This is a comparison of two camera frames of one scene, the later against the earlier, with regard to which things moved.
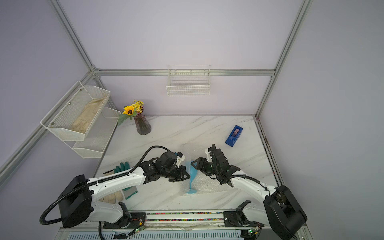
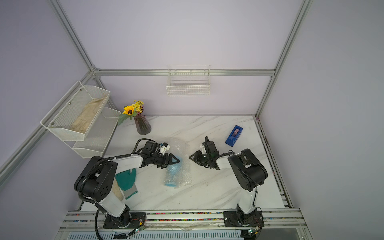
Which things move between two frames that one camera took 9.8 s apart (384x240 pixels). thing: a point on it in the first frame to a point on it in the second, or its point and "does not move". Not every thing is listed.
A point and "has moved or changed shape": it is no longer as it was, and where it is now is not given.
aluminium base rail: [187, 225] does not move
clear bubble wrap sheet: [204, 184] to [179, 174]
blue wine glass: [193, 171] has moved or changed shape
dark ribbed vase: [143, 124] does not move
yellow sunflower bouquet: [130, 111] does not move
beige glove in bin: [84, 119] does not move
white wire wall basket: [188, 80] does not move
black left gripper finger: [185, 175] to [170, 159]
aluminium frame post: [303, 16] does not move
